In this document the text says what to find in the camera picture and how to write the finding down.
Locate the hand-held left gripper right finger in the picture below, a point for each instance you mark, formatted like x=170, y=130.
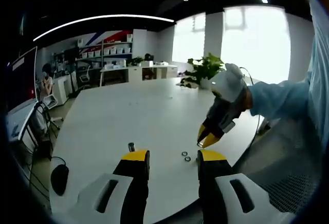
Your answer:
x=213, y=165

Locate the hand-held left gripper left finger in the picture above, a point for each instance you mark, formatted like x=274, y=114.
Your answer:
x=133, y=165

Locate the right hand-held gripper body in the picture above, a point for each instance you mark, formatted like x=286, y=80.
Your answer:
x=227, y=90

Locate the thick metal threaded stud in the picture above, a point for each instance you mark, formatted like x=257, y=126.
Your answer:
x=131, y=147

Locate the person's right hand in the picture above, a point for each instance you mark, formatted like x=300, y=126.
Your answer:
x=246, y=103

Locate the green potted plant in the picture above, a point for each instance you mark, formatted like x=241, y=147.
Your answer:
x=208, y=67

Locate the grey mesh office chair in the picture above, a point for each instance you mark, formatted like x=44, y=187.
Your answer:
x=288, y=167

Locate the black computer mouse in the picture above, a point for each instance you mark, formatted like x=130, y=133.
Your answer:
x=59, y=180

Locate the black bag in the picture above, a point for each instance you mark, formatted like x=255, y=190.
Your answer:
x=147, y=57

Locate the white low cabinet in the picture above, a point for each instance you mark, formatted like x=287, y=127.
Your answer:
x=138, y=73

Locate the small green plant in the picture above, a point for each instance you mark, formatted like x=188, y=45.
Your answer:
x=135, y=61

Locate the white office chair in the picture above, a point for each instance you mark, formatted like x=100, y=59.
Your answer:
x=85, y=76

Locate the white floor cabinet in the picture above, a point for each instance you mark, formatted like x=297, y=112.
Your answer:
x=61, y=90

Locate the storage shelf with white bins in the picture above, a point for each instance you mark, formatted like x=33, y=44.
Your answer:
x=108, y=52

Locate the white side desk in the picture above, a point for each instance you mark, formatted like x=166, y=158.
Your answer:
x=20, y=121

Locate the large dark screen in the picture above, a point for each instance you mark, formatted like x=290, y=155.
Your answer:
x=23, y=80

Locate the curved ceiling light strip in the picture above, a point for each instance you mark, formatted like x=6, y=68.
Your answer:
x=102, y=16

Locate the black frame chair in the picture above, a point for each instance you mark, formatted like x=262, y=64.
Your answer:
x=45, y=121

